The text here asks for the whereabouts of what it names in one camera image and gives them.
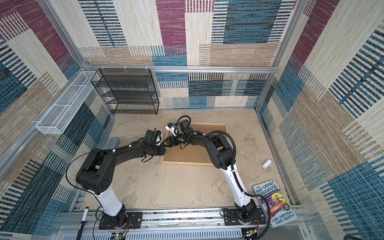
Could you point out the colourful treehouse book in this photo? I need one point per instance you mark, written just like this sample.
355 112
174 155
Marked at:
274 203

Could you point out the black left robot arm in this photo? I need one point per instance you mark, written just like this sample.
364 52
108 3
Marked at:
97 173

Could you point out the light wooden picture frame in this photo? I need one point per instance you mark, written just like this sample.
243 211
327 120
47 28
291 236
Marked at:
186 163

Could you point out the black wire mesh shelf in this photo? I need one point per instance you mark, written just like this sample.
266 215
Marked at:
127 91

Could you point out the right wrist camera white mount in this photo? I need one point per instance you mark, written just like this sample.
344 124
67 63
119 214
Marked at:
172 128

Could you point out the white wire mesh basket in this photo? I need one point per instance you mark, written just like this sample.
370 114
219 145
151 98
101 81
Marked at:
59 116

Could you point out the brown frame backing board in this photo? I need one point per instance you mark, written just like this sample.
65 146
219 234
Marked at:
186 154

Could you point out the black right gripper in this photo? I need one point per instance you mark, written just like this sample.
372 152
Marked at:
169 143

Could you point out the blue grey glasses case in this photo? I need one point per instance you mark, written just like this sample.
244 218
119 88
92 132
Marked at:
112 143

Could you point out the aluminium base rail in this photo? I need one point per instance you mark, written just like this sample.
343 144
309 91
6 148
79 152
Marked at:
183 224

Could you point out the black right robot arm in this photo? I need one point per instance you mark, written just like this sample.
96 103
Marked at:
222 151

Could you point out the small white cylinder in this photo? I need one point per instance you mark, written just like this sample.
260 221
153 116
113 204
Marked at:
266 164

